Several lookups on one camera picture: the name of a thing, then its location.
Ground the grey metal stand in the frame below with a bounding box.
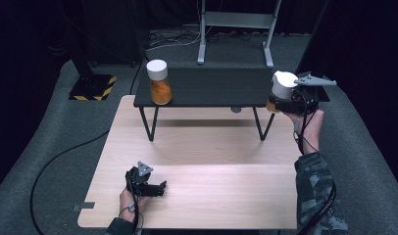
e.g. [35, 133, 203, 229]
[196, 0, 283, 70]

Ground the person's left hand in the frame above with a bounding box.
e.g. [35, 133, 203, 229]
[119, 187, 150, 223]

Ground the black floor cable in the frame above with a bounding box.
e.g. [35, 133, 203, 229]
[29, 129, 111, 235]

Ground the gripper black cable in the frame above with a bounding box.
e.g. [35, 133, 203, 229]
[292, 94, 337, 235]
[118, 177, 145, 235]

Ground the orange powder jar white lid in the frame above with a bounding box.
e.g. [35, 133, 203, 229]
[266, 70, 300, 114]
[145, 59, 174, 106]

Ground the white cable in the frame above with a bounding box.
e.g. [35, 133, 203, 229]
[145, 23, 215, 53]

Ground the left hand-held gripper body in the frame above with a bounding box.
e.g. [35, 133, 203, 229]
[124, 161, 155, 197]

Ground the black stand with striped base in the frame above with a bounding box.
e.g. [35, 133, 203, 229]
[294, 0, 332, 103]
[68, 48, 118, 102]

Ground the grey tape strip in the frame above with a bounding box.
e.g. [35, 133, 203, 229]
[72, 201, 96, 212]

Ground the tangle of black cables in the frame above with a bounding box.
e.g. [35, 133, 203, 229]
[147, 28, 254, 45]

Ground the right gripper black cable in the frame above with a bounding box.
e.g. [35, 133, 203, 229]
[292, 94, 337, 235]

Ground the person's right hand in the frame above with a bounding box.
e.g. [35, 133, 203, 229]
[282, 109, 325, 156]

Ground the black shelf with wire legs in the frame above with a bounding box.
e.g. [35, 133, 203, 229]
[133, 67, 284, 142]

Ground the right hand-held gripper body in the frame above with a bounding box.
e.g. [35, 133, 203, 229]
[291, 74, 338, 117]

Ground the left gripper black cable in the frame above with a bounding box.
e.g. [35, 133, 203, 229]
[118, 177, 145, 235]

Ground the thin black cable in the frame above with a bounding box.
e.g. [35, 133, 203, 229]
[129, 53, 156, 96]

